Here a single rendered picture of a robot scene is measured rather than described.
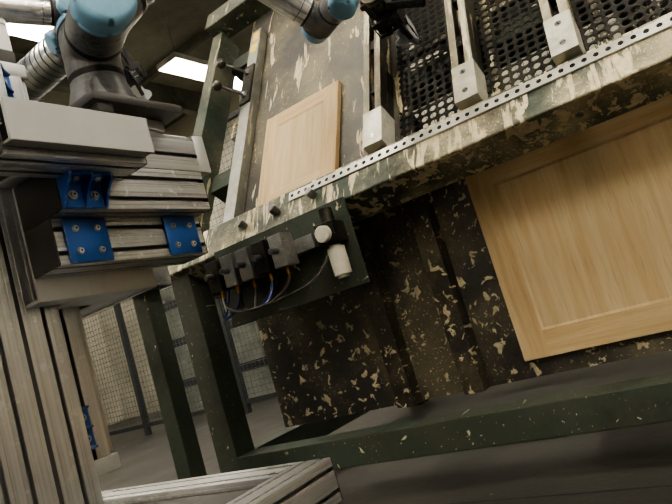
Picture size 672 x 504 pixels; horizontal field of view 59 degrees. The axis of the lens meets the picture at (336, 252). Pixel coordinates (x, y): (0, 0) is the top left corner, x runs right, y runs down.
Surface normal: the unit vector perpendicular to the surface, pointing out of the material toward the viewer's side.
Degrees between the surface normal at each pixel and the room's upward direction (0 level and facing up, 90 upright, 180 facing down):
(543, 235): 90
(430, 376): 90
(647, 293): 90
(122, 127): 90
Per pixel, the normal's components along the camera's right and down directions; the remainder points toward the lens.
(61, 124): 0.78, -0.30
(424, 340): -0.53, 0.05
